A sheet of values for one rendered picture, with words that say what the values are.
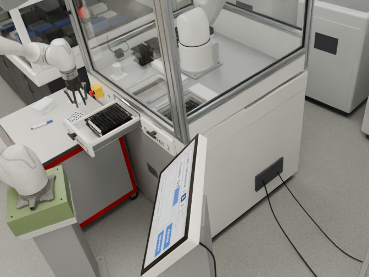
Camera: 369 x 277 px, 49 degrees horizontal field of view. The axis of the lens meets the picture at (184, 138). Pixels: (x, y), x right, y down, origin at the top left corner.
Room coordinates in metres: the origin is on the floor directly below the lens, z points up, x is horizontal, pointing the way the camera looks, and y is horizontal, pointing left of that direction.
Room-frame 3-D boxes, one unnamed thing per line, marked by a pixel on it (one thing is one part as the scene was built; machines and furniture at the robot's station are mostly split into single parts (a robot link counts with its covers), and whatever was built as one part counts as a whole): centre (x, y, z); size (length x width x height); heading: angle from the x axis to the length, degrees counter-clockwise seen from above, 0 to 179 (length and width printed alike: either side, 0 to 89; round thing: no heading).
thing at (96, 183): (2.13, 0.79, 0.38); 0.62 x 0.58 x 0.76; 33
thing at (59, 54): (1.94, 0.57, 1.31); 0.13 x 0.11 x 0.16; 61
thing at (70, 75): (1.93, 0.56, 1.20); 0.09 x 0.09 x 0.06
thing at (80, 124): (1.90, 0.41, 0.86); 0.40 x 0.26 x 0.06; 123
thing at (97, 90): (2.22, 0.51, 0.88); 0.07 x 0.05 x 0.07; 33
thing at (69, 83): (1.93, 0.55, 1.13); 0.08 x 0.07 x 0.09; 108
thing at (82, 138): (1.78, 0.58, 0.87); 0.29 x 0.02 x 0.11; 33
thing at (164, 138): (1.69, 0.14, 0.87); 0.29 x 0.02 x 0.11; 33
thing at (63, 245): (1.41, 0.75, 0.38); 0.30 x 0.30 x 0.76; 14
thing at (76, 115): (2.08, 0.66, 0.78); 0.12 x 0.08 x 0.04; 146
